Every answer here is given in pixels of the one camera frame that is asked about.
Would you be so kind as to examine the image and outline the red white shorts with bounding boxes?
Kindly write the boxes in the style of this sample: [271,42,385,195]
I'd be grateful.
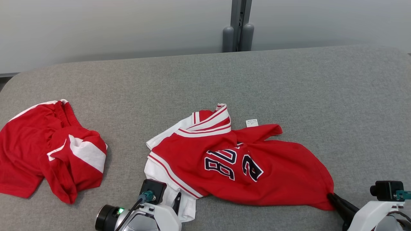
[0,99,108,205]

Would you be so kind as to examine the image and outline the red white number jersey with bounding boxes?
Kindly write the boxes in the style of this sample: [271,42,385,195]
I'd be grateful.
[144,103,335,222]

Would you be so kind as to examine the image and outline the grey metal partition post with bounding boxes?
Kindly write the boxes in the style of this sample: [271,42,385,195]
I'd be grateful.
[223,0,255,53]

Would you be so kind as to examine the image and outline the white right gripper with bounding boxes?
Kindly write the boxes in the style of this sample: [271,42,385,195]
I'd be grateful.
[327,192,397,231]

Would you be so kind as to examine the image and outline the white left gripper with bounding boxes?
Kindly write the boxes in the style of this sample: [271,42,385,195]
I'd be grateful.
[135,192,182,231]

